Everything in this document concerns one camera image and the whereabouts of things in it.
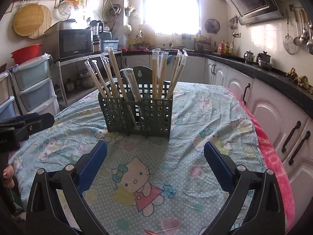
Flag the chopsticks pair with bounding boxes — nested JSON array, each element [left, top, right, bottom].
[[166, 49, 188, 99], [84, 59, 112, 98], [105, 47, 138, 129], [121, 68, 142, 102]]

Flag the person's left hand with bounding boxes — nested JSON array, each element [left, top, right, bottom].
[[3, 164, 14, 189]]

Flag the plastic drawer tower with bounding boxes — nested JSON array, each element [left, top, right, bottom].
[[1, 54, 60, 120]]

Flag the pink towel blanket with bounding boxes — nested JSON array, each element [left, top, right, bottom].
[[223, 88, 296, 234]]

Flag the red plastic basin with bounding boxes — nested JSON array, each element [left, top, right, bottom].
[[11, 43, 42, 65]]

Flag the stainless steel pot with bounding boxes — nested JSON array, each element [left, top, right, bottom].
[[77, 69, 94, 89]]

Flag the black microwave oven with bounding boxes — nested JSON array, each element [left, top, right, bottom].
[[42, 29, 93, 61]]

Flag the round bamboo board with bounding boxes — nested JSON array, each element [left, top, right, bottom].
[[13, 3, 52, 39]]

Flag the green plastic utensil basket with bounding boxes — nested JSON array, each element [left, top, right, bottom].
[[98, 66, 173, 139]]

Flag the blue storage box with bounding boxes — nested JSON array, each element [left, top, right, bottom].
[[101, 40, 119, 52]]

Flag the black blender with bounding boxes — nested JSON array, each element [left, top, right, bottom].
[[89, 20, 103, 41]]

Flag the wrapped chopsticks in basket right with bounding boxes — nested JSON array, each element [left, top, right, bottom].
[[152, 48, 169, 99]]

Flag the metal kettle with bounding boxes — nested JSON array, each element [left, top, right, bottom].
[[244, 51, 255, 64]]

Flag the hanging strainer ladle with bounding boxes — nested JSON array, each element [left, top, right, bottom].
[[283, 9, 299, 55]]

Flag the black range hood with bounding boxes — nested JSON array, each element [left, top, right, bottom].
[[225, 0, 283, 25]]

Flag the wall ventilation fan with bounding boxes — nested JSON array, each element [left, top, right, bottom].
[[205, 19, 221, 34]]

